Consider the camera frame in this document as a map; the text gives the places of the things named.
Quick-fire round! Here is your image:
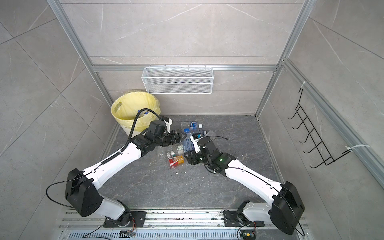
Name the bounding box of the slim clear bottle white cap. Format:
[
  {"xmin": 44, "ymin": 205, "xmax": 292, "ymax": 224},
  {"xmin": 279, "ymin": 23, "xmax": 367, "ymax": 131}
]
[{"xmin": 157, "ymin": 147, "xmax": 168, "ymax": 162}]

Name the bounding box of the white ribbed trash bin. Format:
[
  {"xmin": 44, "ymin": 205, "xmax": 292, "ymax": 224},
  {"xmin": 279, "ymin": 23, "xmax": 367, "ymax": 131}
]
[{"xmin": 111, "ymin": 91, "xmax": 161, "ymax": 139}]

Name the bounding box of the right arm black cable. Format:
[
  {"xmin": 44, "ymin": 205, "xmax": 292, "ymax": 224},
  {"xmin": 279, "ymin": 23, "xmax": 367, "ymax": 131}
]
[{"xmin": 206, "ymin": 135, "xmax": 306, "ymax": 237}]

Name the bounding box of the clear crushed bottle blue cap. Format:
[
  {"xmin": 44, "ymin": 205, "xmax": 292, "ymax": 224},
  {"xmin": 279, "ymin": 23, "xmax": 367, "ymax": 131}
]
[{"xmin": 191, "ymin": 129, "xmax": 207, "ymax": 136}]

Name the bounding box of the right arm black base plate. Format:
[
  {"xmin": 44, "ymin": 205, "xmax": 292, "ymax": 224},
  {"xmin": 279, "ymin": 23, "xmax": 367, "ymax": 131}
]
[{"xmin": 222, "ymin": 209, "xmax": 269, "ymax": 227}]

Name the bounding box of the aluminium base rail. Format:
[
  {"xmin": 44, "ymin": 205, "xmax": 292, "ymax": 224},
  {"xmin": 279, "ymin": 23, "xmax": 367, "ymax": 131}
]
[{"xmin": 53, "ymin": 209, "xmax": 313, "ymax": 240}]

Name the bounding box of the soda water bottle blue cap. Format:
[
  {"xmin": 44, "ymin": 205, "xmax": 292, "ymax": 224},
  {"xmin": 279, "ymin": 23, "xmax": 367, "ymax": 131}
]
[{"xmin": 183, "ymin": 128, "xmax": 195, "ymax": 153}]

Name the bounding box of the white wire mesh basket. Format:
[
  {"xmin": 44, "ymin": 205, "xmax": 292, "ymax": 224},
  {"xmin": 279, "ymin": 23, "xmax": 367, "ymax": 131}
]
[{"xmin": 142, "ymin": 67, "xmax": 214, "ymax": 95}]

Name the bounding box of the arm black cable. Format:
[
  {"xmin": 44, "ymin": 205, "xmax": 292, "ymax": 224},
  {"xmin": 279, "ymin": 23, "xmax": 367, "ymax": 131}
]
[
  {"xmin": 206, "ymin": 135, "xmax": 306, "ymax": 237},
  {"xmin": 45, "ymin": 108, "xmax": 163, "ymax": 208}
]

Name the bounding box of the clear bottle white printed label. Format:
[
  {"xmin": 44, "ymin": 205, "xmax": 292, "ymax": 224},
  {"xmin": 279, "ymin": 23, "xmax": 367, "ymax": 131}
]
[{"xmin": 167, "ymin": 144, "xmax": 184, "ymax": 159}]

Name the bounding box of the black wire hook rack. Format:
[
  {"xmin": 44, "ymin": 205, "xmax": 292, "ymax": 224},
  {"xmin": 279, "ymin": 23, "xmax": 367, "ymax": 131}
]
[{"xmin": 287, "ymin": 89, "xmax": 353, "ymax": 169}]

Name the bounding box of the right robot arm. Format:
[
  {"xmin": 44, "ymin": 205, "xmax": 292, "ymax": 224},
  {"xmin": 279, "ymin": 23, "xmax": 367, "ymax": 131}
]
[{"xmin": 185, "ymin": 134, "xmax": 305, "ymax": 235}]

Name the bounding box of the clear bottle blue label top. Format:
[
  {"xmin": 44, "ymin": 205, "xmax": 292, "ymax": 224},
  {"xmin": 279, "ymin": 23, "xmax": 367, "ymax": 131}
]
[{"xmin": 181, "ymin": 122, "xmax": 203, "ymax": 130}]

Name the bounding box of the red yellow label bottle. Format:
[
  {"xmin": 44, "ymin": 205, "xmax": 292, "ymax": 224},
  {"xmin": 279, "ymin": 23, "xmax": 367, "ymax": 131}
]
[{"xmin": 168, "ymin": 156, "xmax": 185, "ymax": 169}]

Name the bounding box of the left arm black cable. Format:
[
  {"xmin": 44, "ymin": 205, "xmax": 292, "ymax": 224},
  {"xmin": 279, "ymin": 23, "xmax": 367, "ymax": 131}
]
[{"xmin": 45, "ymin": 108, "xmax": 163, "ymax": 208}]

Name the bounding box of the yellow plastic bin liner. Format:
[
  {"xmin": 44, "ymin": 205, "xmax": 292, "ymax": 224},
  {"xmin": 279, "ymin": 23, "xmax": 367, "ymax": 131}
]
[{"xmin": 111, "ymin": 91, "xmax": 161, "ymax": 136}]

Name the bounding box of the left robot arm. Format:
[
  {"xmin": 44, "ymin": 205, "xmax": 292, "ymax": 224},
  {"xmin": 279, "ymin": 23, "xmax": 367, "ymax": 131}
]
[{"xmin": 65, "ymin": 120, "xmax": 186, "ymax": 221}]

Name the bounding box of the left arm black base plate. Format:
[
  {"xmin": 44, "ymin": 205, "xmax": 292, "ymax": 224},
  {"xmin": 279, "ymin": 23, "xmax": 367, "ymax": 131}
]
[{"xmin": 103, "ymin": 211, "xmax": 147, "ymax": 228}]

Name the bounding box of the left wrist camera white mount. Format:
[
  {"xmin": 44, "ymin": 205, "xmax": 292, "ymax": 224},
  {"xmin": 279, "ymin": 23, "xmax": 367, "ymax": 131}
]
[{"xmin": 163, "ymin": 117, "xmax": 173, "ymax": 133}]

